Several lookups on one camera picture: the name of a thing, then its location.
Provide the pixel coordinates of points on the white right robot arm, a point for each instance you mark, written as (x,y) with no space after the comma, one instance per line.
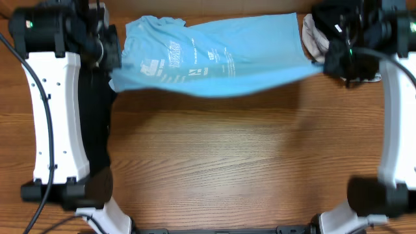
(369,38)

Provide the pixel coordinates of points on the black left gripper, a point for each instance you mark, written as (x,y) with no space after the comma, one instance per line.
(112,47)

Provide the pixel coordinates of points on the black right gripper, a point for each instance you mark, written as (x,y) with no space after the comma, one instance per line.
(333,65)

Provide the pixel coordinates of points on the black garment on pile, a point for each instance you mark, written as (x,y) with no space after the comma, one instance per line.
(351,20)

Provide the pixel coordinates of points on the beige button shirt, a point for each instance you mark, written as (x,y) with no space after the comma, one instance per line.
(315,40)

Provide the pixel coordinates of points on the black garment on left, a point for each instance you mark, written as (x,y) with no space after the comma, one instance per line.
(95,97)

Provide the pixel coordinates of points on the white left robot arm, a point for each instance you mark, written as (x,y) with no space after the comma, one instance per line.
(68,50)

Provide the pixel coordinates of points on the light blue t-shirt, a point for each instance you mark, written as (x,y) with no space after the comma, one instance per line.
(225,58)

